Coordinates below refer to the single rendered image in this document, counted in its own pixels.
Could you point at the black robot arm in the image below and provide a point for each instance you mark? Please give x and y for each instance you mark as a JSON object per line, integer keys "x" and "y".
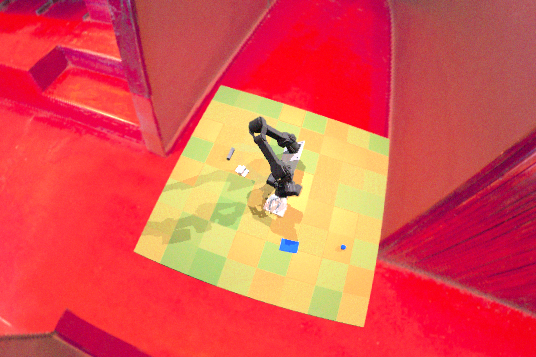
{"x": 277, "y": 167}

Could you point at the blue flat rectangular plate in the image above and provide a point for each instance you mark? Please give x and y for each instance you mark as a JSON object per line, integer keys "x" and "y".
{"x": 289, "y": 246}

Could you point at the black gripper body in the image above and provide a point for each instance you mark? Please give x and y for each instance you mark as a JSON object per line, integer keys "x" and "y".
{"x": 271, "y": 181}

